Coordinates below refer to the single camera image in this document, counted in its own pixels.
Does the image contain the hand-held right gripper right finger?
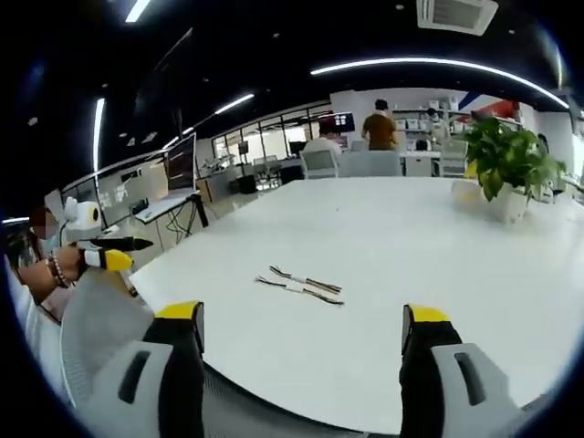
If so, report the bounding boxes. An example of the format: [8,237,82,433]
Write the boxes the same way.
[399,302,522,438]

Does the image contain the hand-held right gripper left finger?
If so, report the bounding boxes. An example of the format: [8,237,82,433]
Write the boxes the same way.
[75,299,206,438]

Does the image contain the thin JST connector cable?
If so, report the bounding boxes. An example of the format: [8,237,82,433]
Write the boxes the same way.
[254,275,347,307]
[267,265,344,294]

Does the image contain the person's left hand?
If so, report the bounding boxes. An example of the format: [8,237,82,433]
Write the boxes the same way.
[47,243,89,289]

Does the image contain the white side desk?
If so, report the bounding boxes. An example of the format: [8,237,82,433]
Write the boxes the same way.
[134,191,203,225]

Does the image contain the ceiling light strip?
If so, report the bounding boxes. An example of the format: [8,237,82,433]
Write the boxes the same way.
[124,0,152,24]
[92,97,107,173]
[213,92,256,116]

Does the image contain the large monitor on stand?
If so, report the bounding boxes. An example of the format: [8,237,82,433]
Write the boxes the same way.
[162,133,199,193]

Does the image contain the white mesh office chair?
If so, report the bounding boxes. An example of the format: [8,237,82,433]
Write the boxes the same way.
[339,150,403,179]
[439,138,470,179]
[298,149,340,181]

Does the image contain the green potted plant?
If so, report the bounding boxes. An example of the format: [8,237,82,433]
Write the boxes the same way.
[455,115,568,225]

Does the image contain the long curved ceiling light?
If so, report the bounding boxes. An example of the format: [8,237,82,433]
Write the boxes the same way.
[309,56,571,98]

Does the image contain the ceiling air conditioner vent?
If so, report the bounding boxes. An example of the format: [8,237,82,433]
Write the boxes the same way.
[415,0,500,37]

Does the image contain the beaded bracelets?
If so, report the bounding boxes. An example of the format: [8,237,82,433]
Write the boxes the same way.
[45,254,67,288]

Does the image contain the wall screen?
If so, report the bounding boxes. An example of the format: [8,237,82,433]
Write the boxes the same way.
[318,112,356,134]

